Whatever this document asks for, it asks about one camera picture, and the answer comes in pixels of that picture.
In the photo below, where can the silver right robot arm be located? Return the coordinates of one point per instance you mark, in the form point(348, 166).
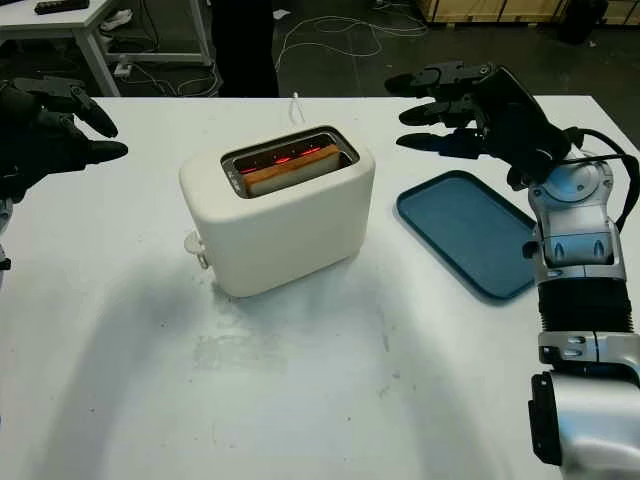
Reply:
point(580, 220)

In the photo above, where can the wooden crate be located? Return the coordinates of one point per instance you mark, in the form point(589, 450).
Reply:
point(500, 10)

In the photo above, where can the black device on desk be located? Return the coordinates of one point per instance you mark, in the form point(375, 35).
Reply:
point(62, 6)

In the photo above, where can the black floor object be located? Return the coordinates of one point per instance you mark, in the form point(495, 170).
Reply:
point(575, 22)

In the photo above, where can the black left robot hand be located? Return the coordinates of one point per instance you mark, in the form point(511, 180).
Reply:
point(30, 135)

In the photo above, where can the white desk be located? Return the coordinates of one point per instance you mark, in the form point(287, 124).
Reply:
point(90, 35)

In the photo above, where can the toast slice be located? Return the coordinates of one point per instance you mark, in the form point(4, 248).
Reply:
point(290, 175)

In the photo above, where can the white power strip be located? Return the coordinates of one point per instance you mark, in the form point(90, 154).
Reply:
point(124, 68)

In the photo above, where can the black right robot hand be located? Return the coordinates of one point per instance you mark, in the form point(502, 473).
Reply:
point(515, 120)

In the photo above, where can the cream two-slot toaster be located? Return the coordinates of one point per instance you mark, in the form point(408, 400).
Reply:
point(280, 235)

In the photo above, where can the blue rectangular tray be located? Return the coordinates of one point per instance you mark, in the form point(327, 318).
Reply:
point(465, 240)

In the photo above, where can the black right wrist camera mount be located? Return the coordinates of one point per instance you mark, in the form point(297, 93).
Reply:
point(517, 177)

